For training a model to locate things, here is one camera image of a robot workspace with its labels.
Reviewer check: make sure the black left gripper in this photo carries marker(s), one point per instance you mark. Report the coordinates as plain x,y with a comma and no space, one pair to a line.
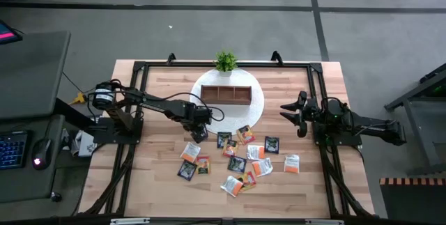
199,134

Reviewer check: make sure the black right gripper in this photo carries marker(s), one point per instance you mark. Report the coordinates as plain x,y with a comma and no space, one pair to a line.
308,113

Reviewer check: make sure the white orange Tazo tea packet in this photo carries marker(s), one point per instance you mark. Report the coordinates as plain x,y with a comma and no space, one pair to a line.
255,152
291,164
190,152
230,185
262,167

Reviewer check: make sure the dark blackcurrant tea packet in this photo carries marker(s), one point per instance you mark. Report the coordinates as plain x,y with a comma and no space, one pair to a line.
187,170
224,139
271,145
237,164

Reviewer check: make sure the yellow mango tea packet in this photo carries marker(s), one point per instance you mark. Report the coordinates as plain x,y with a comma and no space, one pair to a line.
249,180
203,165
230,148

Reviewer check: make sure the red orange packet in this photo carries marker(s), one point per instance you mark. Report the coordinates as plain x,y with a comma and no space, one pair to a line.
246,134

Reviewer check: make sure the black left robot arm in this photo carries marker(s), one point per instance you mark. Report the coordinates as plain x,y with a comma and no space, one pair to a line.
157,103

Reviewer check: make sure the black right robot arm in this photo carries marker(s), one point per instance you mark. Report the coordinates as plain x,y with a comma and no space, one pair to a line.
376,129

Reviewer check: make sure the wooden three-compartment tea box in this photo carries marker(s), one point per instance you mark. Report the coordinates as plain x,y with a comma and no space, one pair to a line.
225,94

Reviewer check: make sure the white round woven placemat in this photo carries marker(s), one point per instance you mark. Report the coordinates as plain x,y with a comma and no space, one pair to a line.
240,117

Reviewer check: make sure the small green potted plant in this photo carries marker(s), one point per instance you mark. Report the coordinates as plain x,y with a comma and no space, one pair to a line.
225,61

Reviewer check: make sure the white cardboard box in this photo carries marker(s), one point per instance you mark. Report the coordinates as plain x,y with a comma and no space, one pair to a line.
85,146

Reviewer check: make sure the dark metal cart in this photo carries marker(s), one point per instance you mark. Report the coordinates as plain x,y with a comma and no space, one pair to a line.
414,91

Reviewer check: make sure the yellow power plug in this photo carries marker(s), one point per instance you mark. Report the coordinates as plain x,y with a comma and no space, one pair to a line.
80,98

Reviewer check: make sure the black panel with orange stripes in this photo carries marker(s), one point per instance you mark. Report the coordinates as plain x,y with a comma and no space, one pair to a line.
411,200

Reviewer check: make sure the small black knob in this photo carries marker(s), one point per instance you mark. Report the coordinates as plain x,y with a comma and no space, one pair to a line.
56,196

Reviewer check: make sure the black computer mouse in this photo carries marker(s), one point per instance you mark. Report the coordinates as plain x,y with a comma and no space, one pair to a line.
41,153

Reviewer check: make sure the grey side desk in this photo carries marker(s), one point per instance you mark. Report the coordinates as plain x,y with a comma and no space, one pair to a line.
31,75

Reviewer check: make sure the backlit black keyboard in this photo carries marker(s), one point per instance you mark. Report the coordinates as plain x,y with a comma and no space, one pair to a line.
12,150

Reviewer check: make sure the screen with pink stripe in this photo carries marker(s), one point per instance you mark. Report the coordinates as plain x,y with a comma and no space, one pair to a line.
7,33

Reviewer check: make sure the black metal table frame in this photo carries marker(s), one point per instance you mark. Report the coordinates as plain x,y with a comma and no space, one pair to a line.
265,64

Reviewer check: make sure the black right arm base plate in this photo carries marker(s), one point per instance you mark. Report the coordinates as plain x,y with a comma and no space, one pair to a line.
345,140

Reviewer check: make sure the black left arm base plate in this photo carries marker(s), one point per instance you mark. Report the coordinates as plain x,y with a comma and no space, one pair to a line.
104,135

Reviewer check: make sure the silver edge bracket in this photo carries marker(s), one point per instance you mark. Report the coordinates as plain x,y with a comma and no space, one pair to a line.
324,222
129,221

